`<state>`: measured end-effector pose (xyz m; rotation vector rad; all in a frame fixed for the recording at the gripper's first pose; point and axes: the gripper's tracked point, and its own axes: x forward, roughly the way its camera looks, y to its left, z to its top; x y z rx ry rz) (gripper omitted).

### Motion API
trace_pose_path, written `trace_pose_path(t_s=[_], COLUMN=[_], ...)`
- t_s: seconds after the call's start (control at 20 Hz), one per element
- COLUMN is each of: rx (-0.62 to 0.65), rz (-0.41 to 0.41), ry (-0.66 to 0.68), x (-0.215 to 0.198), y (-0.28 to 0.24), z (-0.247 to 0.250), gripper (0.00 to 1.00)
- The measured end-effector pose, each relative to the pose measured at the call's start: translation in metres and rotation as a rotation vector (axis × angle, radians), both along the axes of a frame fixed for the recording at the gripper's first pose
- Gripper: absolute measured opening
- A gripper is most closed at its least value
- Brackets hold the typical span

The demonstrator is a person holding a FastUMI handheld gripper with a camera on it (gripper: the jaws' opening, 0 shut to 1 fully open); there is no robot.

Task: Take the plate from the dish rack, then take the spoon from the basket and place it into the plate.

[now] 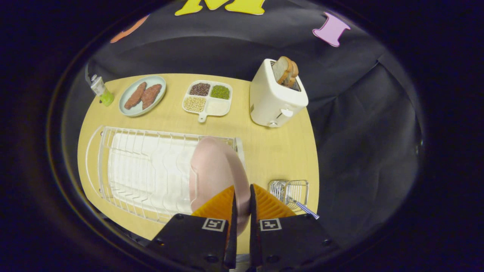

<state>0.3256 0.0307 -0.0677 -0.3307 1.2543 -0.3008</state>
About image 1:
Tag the white toaster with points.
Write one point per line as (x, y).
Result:
(268, 102)

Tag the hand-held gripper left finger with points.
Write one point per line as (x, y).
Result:
(232, 245)

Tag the black backdrop cloth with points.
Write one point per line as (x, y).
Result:
(227, 45)

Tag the toast bread slice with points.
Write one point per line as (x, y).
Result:
(280, 68)
(293, 73)

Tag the white divided tray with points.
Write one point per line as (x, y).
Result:
(218, 113)

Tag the pink plate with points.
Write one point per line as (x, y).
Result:
(215, 170)

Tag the light blue oval plate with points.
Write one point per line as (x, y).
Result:
(151, 80)

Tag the pile of yellow beans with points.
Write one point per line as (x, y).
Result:
(194, 104)

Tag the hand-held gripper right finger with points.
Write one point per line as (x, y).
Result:
(254, 241)

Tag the clear bottle with green liquid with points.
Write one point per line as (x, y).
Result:
(100, 88)

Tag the pile of green beans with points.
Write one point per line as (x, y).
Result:
(220, 92)

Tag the pile of dark red beans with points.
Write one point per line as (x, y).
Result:
(199, 89)

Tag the brown sausage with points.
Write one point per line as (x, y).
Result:
(135, 96)
(151, 95)

